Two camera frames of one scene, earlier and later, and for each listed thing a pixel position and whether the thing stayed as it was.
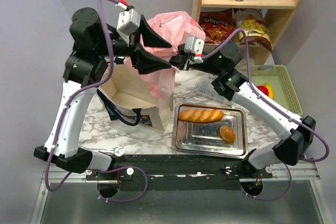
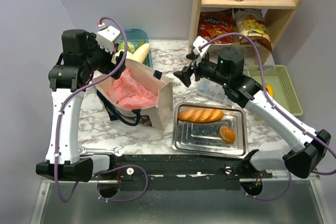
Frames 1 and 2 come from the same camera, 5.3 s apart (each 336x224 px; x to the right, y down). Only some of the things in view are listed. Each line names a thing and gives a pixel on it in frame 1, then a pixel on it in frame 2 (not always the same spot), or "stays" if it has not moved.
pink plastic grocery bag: (173, 28) -> (127, 93)
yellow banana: (270, 91) stays
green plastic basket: (277, 76) stays
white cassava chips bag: (252, 22) stays
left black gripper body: (121, 48) -> (100, 59)
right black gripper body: (185, 64) -> (208, 70)
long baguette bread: (196, 115) stays
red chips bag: (217, 24) stays
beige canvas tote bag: (126, 96) stays
